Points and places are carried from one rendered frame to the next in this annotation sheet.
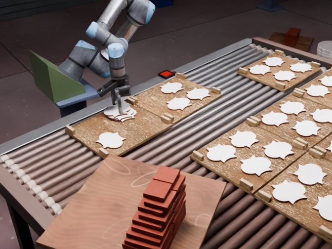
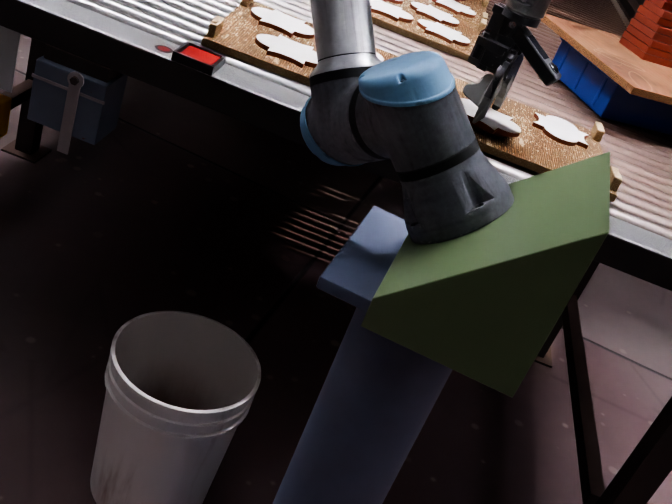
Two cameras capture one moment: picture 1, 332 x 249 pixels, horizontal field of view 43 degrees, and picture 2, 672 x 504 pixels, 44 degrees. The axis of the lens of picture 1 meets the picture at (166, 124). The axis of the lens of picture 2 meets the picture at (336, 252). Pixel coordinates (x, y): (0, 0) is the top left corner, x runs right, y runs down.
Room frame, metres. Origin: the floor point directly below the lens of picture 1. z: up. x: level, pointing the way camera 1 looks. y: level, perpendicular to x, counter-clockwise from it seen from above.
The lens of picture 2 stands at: (3.14, 1.20, 1.44)
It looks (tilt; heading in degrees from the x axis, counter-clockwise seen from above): 29 degrees down; 223
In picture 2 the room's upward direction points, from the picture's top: 22 degrees clockwise
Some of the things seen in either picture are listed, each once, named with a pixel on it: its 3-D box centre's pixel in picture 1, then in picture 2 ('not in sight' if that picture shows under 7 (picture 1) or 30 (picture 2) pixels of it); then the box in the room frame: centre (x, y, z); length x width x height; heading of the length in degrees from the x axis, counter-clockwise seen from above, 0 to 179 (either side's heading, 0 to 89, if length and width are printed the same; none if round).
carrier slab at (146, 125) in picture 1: (119, 128); (511, 128); (1.75, 0.24, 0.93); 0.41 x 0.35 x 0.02; 134
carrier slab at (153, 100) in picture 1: (175, 98); (320, 55); (2.05, -0.06, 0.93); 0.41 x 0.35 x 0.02; 136
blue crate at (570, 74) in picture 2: not in sight; (627, 87); (1.13, 0.08, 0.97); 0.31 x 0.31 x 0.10; 68
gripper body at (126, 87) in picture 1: (119, 85); (505, 42); (1.88, 0.23, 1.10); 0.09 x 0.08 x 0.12; 115
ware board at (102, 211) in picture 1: (138, 211); (659, 71); (1.06, 0.10, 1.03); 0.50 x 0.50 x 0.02; 68
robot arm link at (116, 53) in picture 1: (116, 56); not in sight; (1.88, 0.24, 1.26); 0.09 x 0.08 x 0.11; 175
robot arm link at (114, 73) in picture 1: (117, 70); (527, 2); (1.88, 0.24, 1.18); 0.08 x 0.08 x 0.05
